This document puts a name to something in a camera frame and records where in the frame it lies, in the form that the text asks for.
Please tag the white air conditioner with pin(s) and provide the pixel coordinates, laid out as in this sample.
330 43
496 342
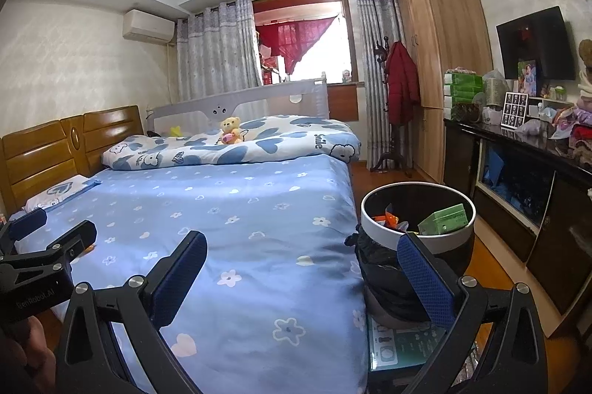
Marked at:
148 26

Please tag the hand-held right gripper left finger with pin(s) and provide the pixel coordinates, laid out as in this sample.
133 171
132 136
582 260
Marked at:
180 278

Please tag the grey patterned curtain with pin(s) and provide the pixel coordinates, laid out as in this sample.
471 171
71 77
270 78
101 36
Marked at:
217 51
370 33

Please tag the wooden wardrobe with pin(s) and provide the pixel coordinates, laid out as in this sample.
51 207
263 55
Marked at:
444 42

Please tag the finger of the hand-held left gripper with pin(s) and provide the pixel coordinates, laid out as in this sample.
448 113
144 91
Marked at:
27 220
74 236

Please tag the red hanging cloth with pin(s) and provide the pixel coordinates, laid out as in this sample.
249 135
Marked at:
291 37

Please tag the stack of green boxes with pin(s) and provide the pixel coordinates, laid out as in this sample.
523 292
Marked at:
462 86

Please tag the person's left hand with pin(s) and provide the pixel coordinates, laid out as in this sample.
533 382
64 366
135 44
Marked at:
32 352

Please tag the small yellow toy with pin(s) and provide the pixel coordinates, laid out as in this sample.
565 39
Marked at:
175 130

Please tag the green printed box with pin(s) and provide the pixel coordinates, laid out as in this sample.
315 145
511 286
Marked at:
393 347

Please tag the clear plastic container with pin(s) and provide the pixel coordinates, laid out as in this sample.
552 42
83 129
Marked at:
494 91

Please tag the bed with blue flowered sheet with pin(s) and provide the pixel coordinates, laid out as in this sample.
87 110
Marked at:
254 246

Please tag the dark wooden coat rack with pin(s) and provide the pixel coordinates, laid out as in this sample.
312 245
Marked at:
388 153

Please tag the grey bed guard rail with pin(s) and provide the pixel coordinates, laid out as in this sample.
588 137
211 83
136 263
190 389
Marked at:
259 95

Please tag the black bin with white rim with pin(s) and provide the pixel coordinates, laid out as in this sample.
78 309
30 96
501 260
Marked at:
465 234

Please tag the black television cabinet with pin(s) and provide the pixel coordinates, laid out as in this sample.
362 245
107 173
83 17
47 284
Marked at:
508 190

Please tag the white cup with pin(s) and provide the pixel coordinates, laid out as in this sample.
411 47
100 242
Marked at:
491 115

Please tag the wooden headboard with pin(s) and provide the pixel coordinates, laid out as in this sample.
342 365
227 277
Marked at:
41 153

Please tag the black photo sheet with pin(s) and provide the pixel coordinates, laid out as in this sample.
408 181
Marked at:
514 109

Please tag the black flat television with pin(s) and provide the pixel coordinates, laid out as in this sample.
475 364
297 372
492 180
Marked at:
532 42

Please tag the large green carton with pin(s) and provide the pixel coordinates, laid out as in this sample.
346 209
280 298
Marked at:
444 220

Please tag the blue heart print quilt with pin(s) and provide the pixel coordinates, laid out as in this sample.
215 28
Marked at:
277 139

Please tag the blue heart print pillow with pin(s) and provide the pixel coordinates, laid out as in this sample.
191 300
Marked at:
55 190

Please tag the pile of clothes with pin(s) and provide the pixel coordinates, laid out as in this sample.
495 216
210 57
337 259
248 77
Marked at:
580 135

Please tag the red coat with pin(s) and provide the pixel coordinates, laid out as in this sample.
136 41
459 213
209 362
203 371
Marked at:
402 88

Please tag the framed picture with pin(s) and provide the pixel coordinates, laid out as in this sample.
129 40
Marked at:
527 77

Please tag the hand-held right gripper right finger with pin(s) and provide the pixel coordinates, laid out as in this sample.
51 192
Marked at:
425 278

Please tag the yellow teddy bear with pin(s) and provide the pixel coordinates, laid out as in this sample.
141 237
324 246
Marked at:
230 125

